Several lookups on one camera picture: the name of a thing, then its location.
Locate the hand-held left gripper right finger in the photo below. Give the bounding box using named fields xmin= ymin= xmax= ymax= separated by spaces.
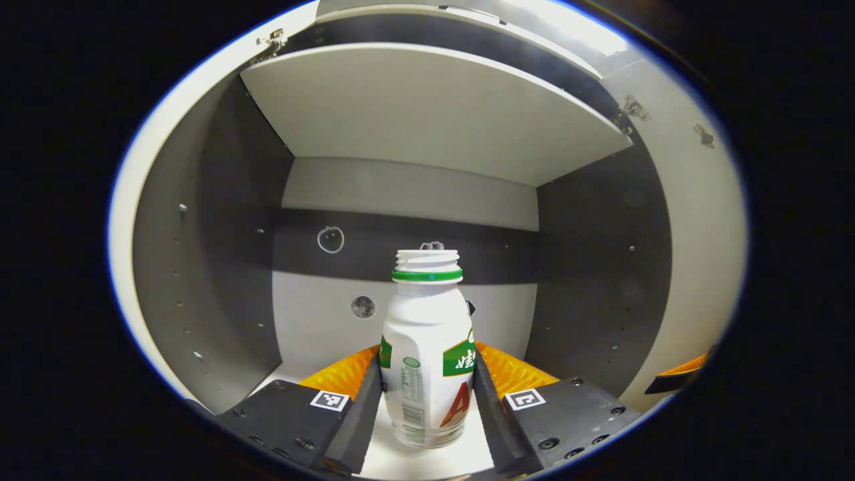
xmin=472 ymin=341 xmax=643 ymax=478

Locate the white and grey cabinet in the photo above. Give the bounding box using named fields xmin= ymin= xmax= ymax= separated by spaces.
xmin=130 ymin=0 xmax=675 ymax=481

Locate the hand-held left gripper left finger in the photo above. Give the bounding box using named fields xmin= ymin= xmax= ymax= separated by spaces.
xmin=214 ymin=344 xmax=383 ymax=476

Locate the white cabinet door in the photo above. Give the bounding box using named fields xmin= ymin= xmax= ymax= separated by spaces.
xmin=601 ymin=57 xmax=749 ymax=414
xmin=107 ymin=0 xmax=321 ymax=402

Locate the metal door hinge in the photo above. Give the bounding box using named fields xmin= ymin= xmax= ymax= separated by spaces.
xmin=613 ymin=96 xmax=650 ymax=131
xmin=257 ymin=28 xmax=288 ymax=57

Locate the long ceiling light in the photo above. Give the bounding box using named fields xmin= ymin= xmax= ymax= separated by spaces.
xmin=501 ymin=0 xmax=629 ymax=57

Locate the white cabinet shelf board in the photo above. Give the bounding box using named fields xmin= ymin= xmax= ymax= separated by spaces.
xmin=254 ymin=364 xmax=498 ymax=481
xmin=239 ymin=42 xmax=634 ymax=188

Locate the white plastic bottle green label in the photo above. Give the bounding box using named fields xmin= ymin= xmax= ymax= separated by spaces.
xmin=379 ymin=249 xmax=476 ymax=449

